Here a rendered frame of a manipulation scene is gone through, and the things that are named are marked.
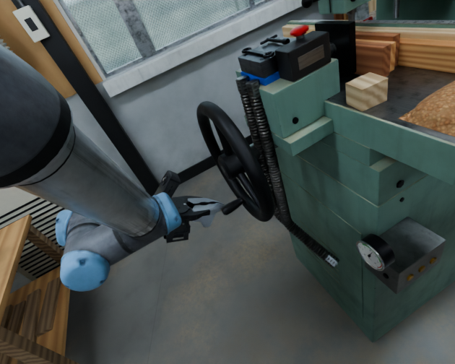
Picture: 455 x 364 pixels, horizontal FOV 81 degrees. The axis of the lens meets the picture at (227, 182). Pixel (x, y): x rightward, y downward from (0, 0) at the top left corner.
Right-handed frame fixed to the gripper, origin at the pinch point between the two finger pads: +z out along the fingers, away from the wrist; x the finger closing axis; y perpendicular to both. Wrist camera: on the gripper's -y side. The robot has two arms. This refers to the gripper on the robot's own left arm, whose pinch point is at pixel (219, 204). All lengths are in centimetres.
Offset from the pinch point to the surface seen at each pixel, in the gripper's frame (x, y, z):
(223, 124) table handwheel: 11.4, -23.3, -6.1
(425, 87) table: 24.4, -33.2, 21.4
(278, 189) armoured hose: 10.4, -8.8, 9.0
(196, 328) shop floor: -19, 76, 5
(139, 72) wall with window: -116, -18, -9
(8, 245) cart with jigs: -66, 53, -70
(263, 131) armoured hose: 9.8, -21.6, 3.1
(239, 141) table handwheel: 14.8, -21.3, -4.3
